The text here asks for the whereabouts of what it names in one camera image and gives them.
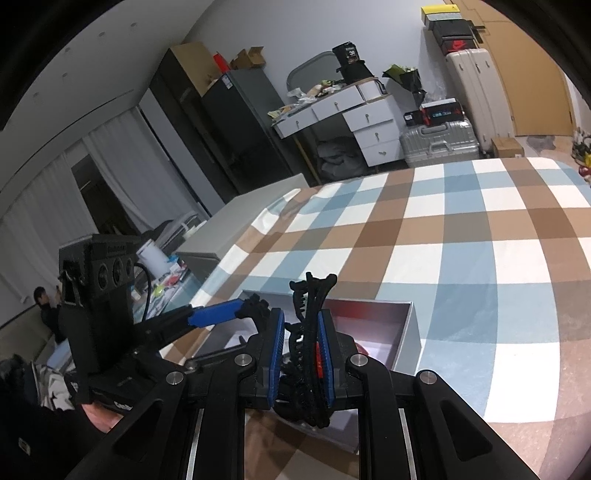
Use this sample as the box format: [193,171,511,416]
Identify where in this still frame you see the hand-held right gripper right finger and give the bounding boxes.
[318,308,541,480]

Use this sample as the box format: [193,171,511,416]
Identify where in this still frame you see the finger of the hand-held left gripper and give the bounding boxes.
[131,298,245,356]

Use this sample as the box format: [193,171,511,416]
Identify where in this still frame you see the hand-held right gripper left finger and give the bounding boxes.
[65,307,284,480]

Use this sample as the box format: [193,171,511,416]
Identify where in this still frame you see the black hair claw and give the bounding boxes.
[277,272,338,430]

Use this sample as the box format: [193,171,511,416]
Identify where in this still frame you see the grey jewelry box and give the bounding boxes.
[194,290,422,455]

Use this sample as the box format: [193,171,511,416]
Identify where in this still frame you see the person's left forearm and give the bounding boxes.
[0,401,116,480]

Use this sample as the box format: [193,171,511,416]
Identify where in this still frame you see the person's left hand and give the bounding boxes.
[83,401,126,435]

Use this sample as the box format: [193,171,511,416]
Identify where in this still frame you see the cluttered glass table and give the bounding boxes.
[134,263,204,319]

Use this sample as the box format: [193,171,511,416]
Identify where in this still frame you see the white canister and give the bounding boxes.
[139,237,169,278]

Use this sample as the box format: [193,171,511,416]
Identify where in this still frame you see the grey nightstand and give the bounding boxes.
[175,173,310,282]

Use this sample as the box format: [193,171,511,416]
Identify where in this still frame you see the grey white patterned cloth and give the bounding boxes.
[28,362,77,411]

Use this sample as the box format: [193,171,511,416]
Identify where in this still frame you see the white curtains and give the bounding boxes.
[0,108,213,319]

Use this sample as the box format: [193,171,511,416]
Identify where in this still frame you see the plaid blanket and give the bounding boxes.
[159,157,591,480]

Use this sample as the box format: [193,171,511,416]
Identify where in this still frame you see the dark wardrobe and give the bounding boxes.
[148,46,241,206]

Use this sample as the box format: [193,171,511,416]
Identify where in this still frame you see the dark grey fridge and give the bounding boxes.
[201,69,298,195]

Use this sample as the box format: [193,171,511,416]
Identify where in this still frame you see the grey clothes pile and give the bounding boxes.
[316,138,365,178]

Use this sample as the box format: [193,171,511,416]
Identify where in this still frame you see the desk clutter pile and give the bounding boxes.
[270,80,365,123]

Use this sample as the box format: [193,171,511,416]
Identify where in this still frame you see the white desk with drawers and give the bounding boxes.
[271,83,402,167]

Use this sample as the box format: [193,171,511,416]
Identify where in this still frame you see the silver suitcase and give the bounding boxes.
[399,117,481,168]

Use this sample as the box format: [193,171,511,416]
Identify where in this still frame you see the large cardboard box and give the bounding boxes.
[170,41,218,97]

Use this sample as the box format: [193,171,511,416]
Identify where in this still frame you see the open cardboard boxes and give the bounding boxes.
[230,46,266,71]

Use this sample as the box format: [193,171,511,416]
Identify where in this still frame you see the grey rounded mirror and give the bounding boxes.
[286,52,340,93]

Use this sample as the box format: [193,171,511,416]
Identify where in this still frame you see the black box with red stripe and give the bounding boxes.
[420,99,463,124]

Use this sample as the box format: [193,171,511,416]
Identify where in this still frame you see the black wrapped bouquet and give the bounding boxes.
[382,65,428,109]

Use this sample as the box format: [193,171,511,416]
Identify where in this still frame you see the black bag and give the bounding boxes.
[332,42,375,84]

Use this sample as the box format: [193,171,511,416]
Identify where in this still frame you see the white suitcase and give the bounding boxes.
[444,47,513,148]

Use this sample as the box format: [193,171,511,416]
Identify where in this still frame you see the grey floor mat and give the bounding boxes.
[526,136,568,155]

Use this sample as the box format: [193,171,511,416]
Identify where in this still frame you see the pile of shoes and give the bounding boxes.
[570,131,591,178]

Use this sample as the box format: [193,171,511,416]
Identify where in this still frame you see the black red shoe box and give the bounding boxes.
[438,38,483,57]

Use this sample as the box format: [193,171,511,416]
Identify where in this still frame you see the wooden door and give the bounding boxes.
[443,0,575,137]

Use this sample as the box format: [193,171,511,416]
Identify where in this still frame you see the yellow shoe box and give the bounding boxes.
[421,4,461,21]

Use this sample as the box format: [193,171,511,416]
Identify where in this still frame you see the black cable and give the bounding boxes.
[133,262,152,321]

